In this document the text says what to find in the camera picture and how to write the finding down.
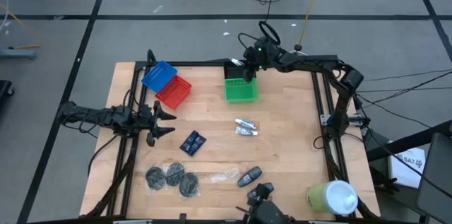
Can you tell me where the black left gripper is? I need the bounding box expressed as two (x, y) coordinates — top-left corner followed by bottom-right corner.
(136, 100), (177, 148)

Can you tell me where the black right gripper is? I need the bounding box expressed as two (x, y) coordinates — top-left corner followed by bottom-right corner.
(242, 38), (280, 83)

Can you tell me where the dark blue packet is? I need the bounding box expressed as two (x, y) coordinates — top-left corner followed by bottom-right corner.
(186, 134), (207, 157)
(179, 130), (199, 151)

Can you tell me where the clear plastic bag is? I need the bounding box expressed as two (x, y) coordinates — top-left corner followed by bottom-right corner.
(210, 167), (242, 184)

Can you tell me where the dark grey oval case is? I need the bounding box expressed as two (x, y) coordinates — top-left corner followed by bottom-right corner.
(246, 182), (275, 200)
(237, 165), (263, 189)

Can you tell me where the black plastic basket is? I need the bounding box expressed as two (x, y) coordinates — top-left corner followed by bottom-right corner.
(223, 60), (257, 81)

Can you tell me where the green plastic basket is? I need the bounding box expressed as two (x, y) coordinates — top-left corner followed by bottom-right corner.
(224, 77), (259, 104)

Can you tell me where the red plastic basket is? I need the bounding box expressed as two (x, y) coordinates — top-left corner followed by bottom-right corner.
(155, 74), (193, 110)

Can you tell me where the blue plastic basket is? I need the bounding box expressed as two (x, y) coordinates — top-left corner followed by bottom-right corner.
(141, 60), (179, 93)

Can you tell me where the black round wrapped pad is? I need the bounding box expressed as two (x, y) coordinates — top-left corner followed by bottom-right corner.
(145, 166), (167, 191)
(179, 172), (200, 198)
(165, 162), (186, 187)

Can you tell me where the small black knob stand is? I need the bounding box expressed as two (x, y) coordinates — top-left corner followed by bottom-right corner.
(289, 42), (309, 57)

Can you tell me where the black bulky device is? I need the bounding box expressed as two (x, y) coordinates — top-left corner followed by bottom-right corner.
(235, 190), (294, 224)

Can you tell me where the green bottle with white cap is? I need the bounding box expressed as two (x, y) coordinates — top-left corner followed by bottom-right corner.
(305, 179), (359, 216)

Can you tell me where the grey metal bar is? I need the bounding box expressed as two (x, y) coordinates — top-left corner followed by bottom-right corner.
(0, 49), (38, 61)

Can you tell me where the black object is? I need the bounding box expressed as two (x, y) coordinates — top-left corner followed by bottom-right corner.
(0, 79), (15, 107)

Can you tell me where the black diagonal bar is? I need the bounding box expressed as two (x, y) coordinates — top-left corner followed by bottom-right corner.
(365, 119), (452, 163)

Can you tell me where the white printed cardboard box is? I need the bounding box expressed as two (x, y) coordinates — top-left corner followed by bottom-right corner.
(387, 147), (427, 189)

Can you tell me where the black flat panel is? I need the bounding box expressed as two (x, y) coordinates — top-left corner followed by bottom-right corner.
(415, 131), (452, 224)

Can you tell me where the black cable coil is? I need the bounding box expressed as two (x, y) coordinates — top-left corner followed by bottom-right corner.
(258, 20), (283, 47)

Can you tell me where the black aluminium table frame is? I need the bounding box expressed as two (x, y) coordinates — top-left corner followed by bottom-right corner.
(84, 49), (381, 224)

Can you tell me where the yellow floor cable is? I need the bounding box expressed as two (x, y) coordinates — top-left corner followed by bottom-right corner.
(298, 0), (328, 47)

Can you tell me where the orange floor cable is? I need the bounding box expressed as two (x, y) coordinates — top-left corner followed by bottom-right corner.
(0, 3), (42, 50)

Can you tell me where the thin black cable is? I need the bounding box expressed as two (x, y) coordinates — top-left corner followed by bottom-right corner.
(363, 69), (452, 82)

